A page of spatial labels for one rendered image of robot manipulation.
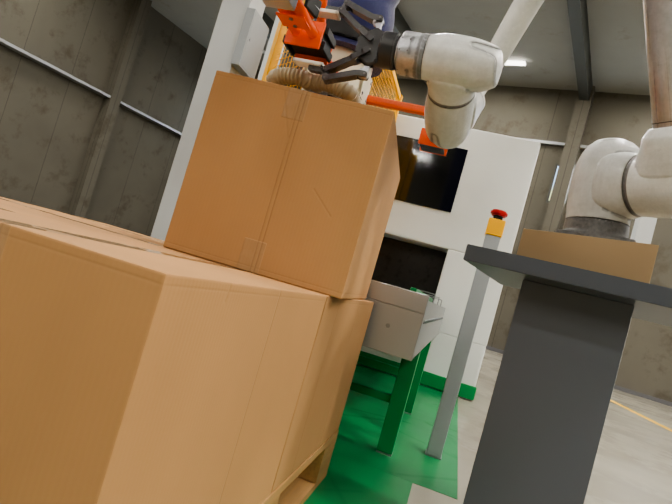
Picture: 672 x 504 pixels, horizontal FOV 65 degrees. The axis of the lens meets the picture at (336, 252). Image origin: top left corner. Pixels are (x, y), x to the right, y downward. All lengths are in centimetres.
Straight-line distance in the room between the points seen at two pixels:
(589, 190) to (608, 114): 1214
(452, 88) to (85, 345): 86
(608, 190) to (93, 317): 122
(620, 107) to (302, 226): 1277
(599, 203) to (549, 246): 17
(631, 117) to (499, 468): 1243
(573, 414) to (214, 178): 97
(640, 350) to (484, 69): 1158
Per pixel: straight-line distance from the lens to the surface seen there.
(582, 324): 139
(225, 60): 290
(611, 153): 151
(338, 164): 111
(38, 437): 57
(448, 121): 122
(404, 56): 115
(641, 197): 142
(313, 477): 159
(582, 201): 149
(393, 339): 169
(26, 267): 58
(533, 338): 140
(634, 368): 1253
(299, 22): 117
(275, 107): 117
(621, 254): 140
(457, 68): 113
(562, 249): 140
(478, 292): 224
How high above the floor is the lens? 58
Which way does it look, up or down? 3 degrees up
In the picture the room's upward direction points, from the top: 16 degrees clockwise
